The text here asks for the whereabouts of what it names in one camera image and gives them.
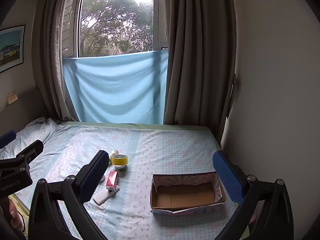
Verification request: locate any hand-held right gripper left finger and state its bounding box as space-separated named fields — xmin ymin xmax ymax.
xmin=27 ymin=150 xmax=110 ymax=240

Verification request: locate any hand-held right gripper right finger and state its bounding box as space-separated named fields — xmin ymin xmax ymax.
xmin=212 ymin=151 xmax=294 ymax=240

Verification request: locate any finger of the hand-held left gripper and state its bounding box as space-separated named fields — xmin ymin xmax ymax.
xmin=14 ymin=139 xmax=44 ymax=167
xmin=0 ymin=130 xmax=17 ymax=149

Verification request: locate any red carton box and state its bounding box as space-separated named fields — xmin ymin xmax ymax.
xmin=106 ymin=170 xmax=120 ymax=192

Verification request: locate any yellow tape roll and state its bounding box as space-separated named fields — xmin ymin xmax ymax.
xmin=111 ymin=154 xmax=129 ymax=167

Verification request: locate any cardboard box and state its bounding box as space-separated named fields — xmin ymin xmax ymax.
xmin=150 ymin=171 xmax=227 ymax=216

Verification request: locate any person's left hand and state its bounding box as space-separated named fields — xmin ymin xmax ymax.
xmin=9 ymin=196 xmax=25 ymax=232

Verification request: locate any white remote control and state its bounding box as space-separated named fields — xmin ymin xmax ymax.
xmin=93 ymin=186 xmax=120 ymax=205

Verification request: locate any light floral pillow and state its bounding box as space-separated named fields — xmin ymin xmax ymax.
xmin=0 ymin=117 xmax=61 ymax=155

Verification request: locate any grey padded headboard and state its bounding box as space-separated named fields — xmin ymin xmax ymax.
xmin=0 ymin=87 xmax=50 ymax=130

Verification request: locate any grey-brown curtain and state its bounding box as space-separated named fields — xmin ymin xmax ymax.
xmin=32 ymin=0 xmax=83 ymax=122
xmin=164 ymin=0 xmax=237 ymax=127

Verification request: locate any light blue cloth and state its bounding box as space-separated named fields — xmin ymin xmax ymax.
xmin=62 ymin=50 xmax=169 ymax=125

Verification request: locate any window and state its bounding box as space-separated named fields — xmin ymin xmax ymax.
xmin=60 ymin=0 xmax=168 ymax=58

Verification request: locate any wall poster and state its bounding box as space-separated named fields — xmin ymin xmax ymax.
xmin=0 ymin=25 xmax=26 ymax=73

